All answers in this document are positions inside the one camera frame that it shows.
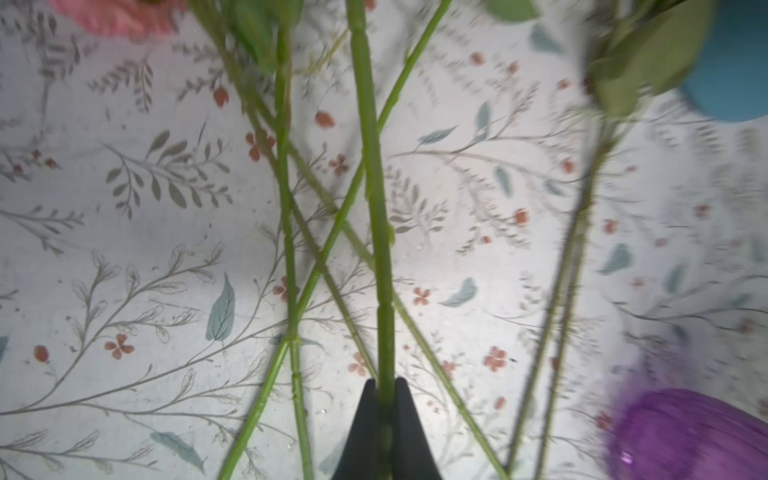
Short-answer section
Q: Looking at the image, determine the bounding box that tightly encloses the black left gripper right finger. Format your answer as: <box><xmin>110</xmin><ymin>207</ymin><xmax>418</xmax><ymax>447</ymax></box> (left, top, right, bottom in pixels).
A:
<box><xmin>393</xmin><ymin>377</ymin><xmax>442</xmax><ymax>480</ymax></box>

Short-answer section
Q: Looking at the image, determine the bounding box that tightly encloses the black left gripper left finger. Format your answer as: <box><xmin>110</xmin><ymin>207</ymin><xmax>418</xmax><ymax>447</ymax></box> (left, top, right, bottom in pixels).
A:
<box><xmin>332</xmin><ymin>379</ymin><xmax>378</xmax><ymax>480</ymax></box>

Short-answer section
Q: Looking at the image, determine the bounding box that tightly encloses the deep pink rose stem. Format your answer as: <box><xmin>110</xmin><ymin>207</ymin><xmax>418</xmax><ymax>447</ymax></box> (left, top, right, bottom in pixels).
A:
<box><xmin>346</xmin><ymin>1</ymin><xmax>395</xmax><ymax>479</ymax></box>

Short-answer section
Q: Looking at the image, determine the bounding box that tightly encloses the purple ribbed glass vase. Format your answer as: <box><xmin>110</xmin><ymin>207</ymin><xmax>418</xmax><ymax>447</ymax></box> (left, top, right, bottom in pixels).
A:
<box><xmin>607</xmin><ymin>389</ymin><xmax>767</xmax><ymax>480</ymax></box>

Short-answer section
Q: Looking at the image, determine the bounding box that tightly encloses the teal cylindrical vase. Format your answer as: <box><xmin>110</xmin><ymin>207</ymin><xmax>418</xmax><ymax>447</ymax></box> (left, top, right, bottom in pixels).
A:
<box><xmin>682</xmin><ymin>0</ymin><xmax>767</xmax><ymax>123</ymax></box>

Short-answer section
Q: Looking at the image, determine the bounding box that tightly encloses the bunch of lying flowers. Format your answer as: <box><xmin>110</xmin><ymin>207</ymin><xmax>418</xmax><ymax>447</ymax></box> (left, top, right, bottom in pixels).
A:
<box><xmin>53</xmin><ymin>1</ymin><xmax>716</xmax><ymax>479</ymax></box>

